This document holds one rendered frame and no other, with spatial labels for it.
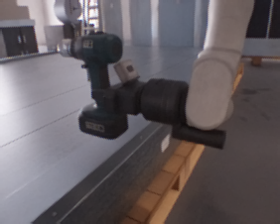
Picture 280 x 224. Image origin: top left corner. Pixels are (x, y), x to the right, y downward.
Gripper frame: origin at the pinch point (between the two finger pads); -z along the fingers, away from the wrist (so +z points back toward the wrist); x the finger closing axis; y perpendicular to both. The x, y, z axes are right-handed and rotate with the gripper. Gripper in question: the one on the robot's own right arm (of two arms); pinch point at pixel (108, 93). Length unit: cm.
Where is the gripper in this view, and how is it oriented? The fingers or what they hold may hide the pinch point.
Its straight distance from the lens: 49.8
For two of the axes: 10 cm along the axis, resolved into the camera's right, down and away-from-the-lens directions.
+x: -5.0, 3.5, -8.0
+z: 8.7, 1.6, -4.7
